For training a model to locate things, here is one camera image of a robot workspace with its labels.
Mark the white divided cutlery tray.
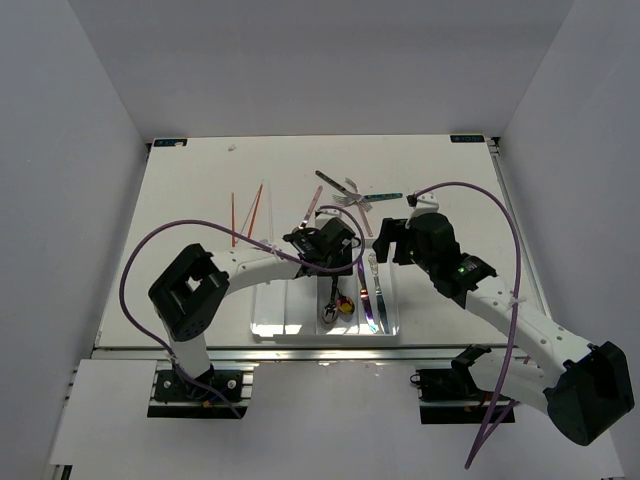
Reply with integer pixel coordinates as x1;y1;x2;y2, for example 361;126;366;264
250;238;400;344

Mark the green handled fork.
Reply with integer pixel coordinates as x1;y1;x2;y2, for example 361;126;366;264
332;192;403;207

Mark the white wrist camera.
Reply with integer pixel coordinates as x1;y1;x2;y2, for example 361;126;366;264
406;192;440;217
314;210;343;229

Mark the blue label sticker right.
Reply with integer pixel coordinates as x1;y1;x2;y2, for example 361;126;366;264
449;134;485;143

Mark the orange chopstick right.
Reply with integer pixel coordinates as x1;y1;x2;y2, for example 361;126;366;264
247;183;263;238

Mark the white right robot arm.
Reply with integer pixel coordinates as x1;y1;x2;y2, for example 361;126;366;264
373;213;635;446

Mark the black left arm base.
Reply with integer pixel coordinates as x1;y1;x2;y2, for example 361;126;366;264
147;367;252;420

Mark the blue label sticker left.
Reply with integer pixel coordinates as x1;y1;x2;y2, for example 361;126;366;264
153;138;188;148

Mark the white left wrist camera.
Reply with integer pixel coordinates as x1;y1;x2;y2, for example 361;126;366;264
314;210;343;229

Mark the orange chopstick left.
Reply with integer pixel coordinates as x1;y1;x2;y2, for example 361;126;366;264
231;191;236;247

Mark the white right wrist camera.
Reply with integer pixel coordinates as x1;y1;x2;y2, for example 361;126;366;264
406;192;440;217

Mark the black handled spoon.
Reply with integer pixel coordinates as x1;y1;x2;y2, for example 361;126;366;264
321;276;339;325

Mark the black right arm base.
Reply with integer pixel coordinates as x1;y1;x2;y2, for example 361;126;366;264
409;346;493;425

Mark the pink handled spoon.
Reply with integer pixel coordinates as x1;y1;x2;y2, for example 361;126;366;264
299;185;323;229

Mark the orange chopstick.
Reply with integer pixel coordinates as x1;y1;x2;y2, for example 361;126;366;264
247;183;263;238
231;191;236;247

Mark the blue label sticker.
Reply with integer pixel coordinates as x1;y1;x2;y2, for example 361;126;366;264
153;138;188;148
449;134;485;143

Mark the rainbow iridescent knife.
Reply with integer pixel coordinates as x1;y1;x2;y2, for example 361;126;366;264
357;261;378;334

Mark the pink handled fork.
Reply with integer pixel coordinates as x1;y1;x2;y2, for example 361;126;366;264
351;194;373;238

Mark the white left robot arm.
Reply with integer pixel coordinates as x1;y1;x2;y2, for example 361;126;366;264
148;217;356;399

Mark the black handled fork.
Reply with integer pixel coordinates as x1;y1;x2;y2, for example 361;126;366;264
315;170;359;199

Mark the rainbow iridescent spoon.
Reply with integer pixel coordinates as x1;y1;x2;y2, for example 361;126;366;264
336;295;355;316

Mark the ornate silver knife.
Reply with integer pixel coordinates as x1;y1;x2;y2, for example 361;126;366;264
368;253;390;334

